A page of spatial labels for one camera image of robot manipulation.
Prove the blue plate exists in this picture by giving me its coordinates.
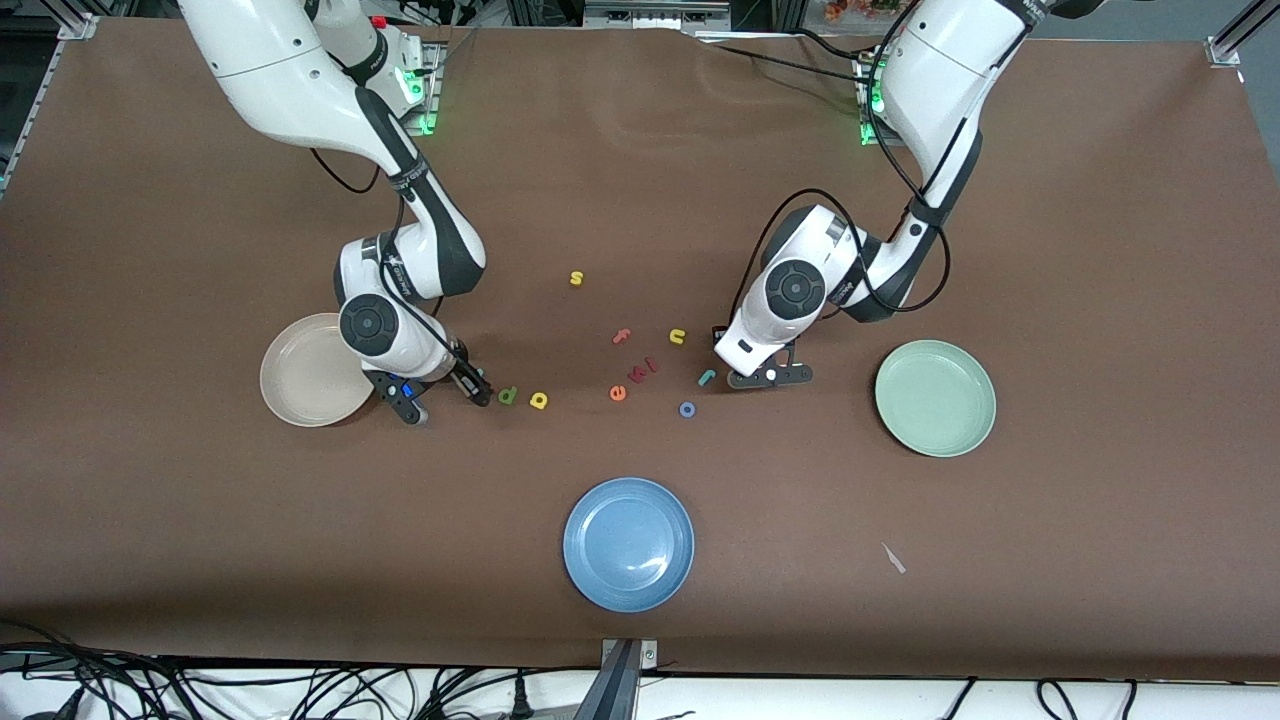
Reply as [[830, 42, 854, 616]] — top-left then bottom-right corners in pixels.
[[562, 476, 696, 614]]

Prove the beige brown plate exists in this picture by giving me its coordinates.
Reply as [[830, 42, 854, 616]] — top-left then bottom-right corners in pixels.
[[259, 312, 386, 429]]

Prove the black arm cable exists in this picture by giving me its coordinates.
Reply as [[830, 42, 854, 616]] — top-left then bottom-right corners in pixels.
[[730, 0, 953, 316], [308, 148, 476, 386]]

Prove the black cable on table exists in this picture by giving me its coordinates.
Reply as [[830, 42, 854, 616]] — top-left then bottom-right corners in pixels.
[[712, 28, 881, 89]]

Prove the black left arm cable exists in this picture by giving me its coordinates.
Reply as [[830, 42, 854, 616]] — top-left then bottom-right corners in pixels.
[[730, 0, 953, 316]]

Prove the pale green plate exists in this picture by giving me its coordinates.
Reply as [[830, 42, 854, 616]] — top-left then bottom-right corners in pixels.
[[874, 339, 998, 459]]

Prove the grey power strip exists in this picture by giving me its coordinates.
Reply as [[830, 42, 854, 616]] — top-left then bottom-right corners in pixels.
[[583, 0, 733, 29]]

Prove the aluminium frame profile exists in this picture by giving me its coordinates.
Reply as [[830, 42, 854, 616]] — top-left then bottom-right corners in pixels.
[[1205, 0, 1269, 69]]

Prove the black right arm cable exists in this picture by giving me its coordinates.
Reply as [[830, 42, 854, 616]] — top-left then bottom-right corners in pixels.
[[308, 148, 476, 386]]

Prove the brown table cover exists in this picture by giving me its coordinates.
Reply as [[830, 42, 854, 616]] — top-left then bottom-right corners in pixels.
[[0, 18, 1280, 681]]

